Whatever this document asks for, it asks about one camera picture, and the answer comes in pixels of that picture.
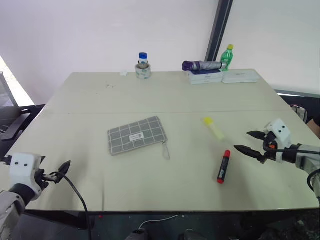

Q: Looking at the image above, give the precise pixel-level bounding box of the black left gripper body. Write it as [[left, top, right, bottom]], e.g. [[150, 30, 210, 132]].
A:
[[33, 167, 55, 192]]

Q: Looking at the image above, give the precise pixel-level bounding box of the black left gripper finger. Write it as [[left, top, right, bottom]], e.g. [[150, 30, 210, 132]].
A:
[[48, 171, 63, 184], [57, 160, 72, 179]]

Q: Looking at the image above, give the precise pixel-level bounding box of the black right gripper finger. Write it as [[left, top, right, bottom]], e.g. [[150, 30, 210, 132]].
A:
[[233, 145, 263, 161], [246, 130, 266, 141]]

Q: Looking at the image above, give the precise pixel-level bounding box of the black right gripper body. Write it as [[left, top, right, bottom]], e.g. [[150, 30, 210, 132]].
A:
[[258, 131, 279, 165]]

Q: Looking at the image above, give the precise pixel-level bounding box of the grey checked pouch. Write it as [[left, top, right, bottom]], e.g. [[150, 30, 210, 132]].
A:
[[107, 115, 171, 161]]

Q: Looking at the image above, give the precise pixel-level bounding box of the red and black marker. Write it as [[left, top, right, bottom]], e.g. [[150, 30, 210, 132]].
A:
[[216, 149, 232, 185]]

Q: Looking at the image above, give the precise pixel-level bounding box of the yellow highlighter pen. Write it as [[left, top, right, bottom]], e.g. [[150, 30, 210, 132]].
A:
[[202, 116, 225, 141]]

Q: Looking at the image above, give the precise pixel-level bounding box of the brown cardboard box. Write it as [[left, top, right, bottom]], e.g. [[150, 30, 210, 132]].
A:
[[306, 118, 320, 140]]

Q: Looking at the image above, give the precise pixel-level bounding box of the black chair base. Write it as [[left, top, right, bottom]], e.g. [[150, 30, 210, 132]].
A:
[[0, 104, 47, 142]]

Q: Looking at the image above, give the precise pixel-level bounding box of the white box blue top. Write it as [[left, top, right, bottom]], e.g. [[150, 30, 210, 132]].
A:
[[188, 69, 224, 85]]

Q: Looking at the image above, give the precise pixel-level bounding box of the green bottle yellow cap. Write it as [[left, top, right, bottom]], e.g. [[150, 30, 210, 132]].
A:
[[220, 44, 235, 73]]

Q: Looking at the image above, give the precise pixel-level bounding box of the grey mesh chair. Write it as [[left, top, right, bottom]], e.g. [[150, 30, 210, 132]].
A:
[[0, 71, 21, 131]]

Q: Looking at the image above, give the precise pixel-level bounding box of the purple folded umbrella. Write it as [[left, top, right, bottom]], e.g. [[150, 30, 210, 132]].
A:
[[181, 59, 227, 72]]

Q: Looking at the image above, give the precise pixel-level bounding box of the white tape roll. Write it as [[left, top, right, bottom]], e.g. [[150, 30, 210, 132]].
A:
[[134, 63, 153, 81]]

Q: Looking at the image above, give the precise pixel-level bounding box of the blue capped small bottle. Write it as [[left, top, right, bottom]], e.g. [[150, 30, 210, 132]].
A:
[[137, 52, 149, 70]]

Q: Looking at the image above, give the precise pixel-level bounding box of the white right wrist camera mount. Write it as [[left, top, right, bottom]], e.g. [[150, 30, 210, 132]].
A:
[[262, 118, 292, 164]]

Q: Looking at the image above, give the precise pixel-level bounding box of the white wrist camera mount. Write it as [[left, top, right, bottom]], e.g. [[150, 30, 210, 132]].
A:
[[262, 118, 292, 164], [8, 152, 43, 201]]

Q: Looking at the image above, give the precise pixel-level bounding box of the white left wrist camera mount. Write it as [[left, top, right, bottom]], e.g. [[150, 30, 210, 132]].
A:
[[8, 152, 43, 201]]

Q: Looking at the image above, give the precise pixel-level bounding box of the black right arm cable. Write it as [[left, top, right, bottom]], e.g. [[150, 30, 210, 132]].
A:
[[269, 148, 320, 194]]

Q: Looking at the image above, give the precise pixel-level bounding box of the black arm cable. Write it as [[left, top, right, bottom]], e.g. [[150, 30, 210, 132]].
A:
[[269, 148, 320, 194], [53, 171, 92, 240]]

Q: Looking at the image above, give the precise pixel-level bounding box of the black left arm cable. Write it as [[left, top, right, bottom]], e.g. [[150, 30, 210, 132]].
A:
[[53, 171, 92, 240]]

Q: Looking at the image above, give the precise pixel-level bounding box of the white cable under table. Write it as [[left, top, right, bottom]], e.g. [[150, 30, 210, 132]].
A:
[[138, 214, 181, 230]]

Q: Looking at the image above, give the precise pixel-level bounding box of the dark window frame post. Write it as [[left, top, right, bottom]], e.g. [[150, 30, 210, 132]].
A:
[[204, 0, 235, 62]]

